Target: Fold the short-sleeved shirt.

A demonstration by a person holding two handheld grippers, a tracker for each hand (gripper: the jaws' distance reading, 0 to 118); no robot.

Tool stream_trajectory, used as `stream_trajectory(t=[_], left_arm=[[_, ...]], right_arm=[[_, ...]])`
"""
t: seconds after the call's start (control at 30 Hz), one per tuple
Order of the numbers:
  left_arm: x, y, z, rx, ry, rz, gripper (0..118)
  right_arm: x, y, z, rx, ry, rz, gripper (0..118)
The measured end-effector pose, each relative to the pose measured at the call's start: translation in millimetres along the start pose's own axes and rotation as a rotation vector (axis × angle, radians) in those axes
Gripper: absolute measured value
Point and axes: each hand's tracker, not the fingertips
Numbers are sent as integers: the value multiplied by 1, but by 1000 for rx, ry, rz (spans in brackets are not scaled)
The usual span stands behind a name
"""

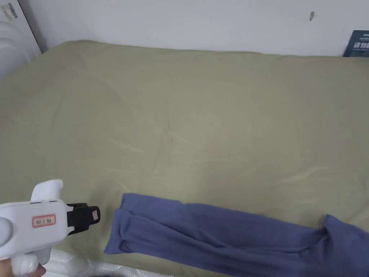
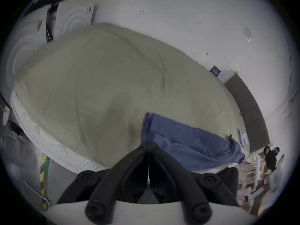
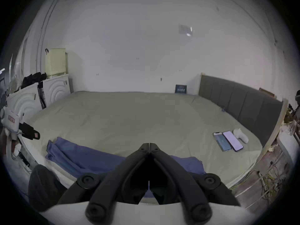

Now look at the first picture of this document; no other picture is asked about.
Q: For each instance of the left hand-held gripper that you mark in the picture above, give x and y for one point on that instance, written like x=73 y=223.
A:
x=26 y=228

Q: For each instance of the person's left hand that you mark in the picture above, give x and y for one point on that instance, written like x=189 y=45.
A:
x=5 y=269

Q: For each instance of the blue garment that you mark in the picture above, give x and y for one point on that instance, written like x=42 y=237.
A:
x=219 y=236

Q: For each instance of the bed with pale green sheet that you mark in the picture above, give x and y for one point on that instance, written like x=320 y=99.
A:
x=184 y=121

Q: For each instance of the white appliance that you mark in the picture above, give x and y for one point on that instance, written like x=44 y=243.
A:
x=17 y=31

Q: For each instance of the dark blue carton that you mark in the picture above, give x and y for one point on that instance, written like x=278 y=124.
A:
x=359 y=43

